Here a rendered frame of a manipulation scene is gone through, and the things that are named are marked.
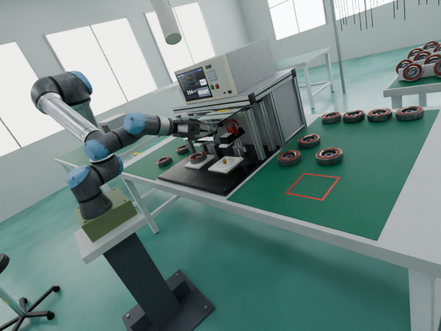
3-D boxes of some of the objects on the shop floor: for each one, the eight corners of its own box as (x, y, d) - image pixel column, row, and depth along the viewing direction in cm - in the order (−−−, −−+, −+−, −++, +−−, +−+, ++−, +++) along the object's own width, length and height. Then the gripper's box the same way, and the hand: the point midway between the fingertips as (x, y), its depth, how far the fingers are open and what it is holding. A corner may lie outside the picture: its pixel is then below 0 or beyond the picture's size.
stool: (-12, 371, 170) (-78, 320, 147) (-11, 330, 206) (-64, 284, 184) (68, 305, 199) (23, 255, 177) (56, 279, 236) (18, 234, 214)
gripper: (160, 115, 102) (201, 121, 117) (159, 138, 103) (200, 141, 117) (171, 114, 96) (213, 121, 110) (170, 138, 97) (212, 142, 111)
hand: (208, 131), depth 111 cm, fingers closed
